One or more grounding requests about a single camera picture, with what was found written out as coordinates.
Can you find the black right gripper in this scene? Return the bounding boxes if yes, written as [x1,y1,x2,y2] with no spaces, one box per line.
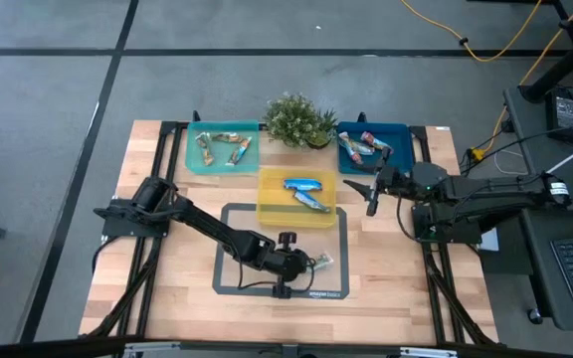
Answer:
[342,146,412,217]

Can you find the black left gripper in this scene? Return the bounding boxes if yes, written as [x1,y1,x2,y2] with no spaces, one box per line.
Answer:
[266,231,317,299]

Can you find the snack packets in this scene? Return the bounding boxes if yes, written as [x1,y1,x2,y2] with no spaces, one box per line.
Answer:
[338,131,365,165]

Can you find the red green granola bar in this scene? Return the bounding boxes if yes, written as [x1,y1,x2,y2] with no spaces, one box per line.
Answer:
[348,138,376,156]
[359,130,395,153]

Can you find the green orange granola bar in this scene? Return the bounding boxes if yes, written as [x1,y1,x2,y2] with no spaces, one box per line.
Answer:
[210,131,246,145]
[195,131,216,167]

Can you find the blue plastic tray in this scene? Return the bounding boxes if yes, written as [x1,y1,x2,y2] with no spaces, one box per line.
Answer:
[335,121,416,176]

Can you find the yellow plastic tray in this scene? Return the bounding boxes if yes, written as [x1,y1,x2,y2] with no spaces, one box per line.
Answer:
[256,167,338,230]

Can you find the small potted green plant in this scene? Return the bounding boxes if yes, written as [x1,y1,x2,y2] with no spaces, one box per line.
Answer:
[310,107,340,150]

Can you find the potted plant white flowers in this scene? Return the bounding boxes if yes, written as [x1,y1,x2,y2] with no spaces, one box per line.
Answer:
[264,91,325,149]

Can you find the teal plastic tray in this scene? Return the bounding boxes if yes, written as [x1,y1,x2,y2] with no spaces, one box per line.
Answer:
[185,119,262,175]

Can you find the white paper sheet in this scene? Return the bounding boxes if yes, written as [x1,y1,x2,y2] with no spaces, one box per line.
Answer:
[478,226,500,254]

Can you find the silver aluminium profile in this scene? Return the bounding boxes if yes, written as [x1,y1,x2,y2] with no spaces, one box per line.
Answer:
[124,341,181,354]
[400,346,460,358]

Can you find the dark grey desk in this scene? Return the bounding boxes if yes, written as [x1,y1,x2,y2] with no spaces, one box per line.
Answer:
[517,207,573,333]
[502,85,573,213]

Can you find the black power adapter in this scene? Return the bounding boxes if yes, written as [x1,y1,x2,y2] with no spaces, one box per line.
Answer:
[544,87,573,144]

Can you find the black stand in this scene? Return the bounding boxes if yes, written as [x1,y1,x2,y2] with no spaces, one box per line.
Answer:
[517,0,573,104]

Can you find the yellow extension cable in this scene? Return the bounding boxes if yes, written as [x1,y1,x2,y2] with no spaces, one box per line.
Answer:
[470,0,573,163]
[399,0,544,64]

